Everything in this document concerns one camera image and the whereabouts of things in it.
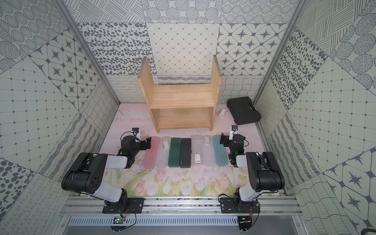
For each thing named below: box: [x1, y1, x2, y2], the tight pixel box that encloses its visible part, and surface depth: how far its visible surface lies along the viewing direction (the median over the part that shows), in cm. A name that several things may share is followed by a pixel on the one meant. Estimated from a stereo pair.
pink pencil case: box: [142, 136, 161, 169], surface depth 92 cm
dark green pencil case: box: [167, 137, 182, 168], surface depth 93 cm
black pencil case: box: [180, 138, 192, 168], surface depth 95 cm
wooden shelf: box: [137, 55, 223, 134], surface depth 92 cm
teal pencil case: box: [212, 134, 229, 167], surface depth 92 cm
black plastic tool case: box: [226, 96, 262, 126], surface depth 113 cm
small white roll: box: [218, 108, 226, 118], surface depth 110 cm
